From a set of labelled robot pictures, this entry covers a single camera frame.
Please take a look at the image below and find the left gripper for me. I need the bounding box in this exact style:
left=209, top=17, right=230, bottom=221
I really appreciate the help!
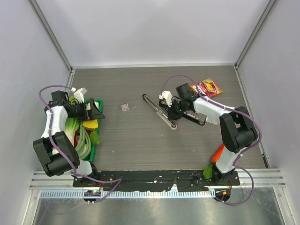
left=67, top=98, right=105, bottom=122

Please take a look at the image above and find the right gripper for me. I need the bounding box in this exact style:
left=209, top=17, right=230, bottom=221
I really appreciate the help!
left=164, top=98, right=187, bottom=120

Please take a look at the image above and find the red white staple box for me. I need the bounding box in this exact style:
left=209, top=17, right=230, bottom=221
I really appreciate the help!
left=121, top=103, right=129, bottom=112

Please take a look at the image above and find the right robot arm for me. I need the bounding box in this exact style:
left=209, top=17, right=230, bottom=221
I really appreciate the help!
left=159, top=83, right=258, bottom=185

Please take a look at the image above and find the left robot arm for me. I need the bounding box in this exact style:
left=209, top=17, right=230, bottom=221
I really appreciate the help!
left=33, top=88, right=105, bottom=187

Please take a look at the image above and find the yellow white toy cabbage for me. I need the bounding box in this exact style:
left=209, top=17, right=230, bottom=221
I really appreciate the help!
left=82, top=120, right=98, bottom=130

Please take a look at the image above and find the green plastic tray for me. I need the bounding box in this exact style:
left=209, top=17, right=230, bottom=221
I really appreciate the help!
left=83, top=99, right=103, bottom=162

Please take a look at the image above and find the green toy leaf sprig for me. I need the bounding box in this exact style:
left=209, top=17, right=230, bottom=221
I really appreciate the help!
left=90, top=131, right=101, bottom=146

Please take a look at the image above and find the orange candy bag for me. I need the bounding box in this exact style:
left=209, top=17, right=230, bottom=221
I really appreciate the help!
left=190, top=78, right=223, bottom=98

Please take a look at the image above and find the orange toy carrot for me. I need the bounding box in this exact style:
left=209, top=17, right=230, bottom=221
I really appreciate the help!
left=210, top=144, right=225, bottom=164

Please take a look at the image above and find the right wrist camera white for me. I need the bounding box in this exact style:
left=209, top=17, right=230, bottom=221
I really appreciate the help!
left=159, top=91, right=173, bottom=108

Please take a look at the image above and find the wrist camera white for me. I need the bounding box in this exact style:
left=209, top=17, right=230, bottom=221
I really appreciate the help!
left=71, top=87, right=87, bottom=103
left=159, top=91, right=173, bottom=108

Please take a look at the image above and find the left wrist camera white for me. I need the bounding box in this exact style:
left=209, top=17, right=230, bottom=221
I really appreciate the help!
left=71, top=87, right=87, bottom=103

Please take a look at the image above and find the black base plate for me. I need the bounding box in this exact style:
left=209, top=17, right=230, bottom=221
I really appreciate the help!
left=72, top=168, right=240, bottom=192

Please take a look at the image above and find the white slotted cable duct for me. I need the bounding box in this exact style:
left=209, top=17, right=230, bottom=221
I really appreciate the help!
left=40, top=189, right=215, bottom=200

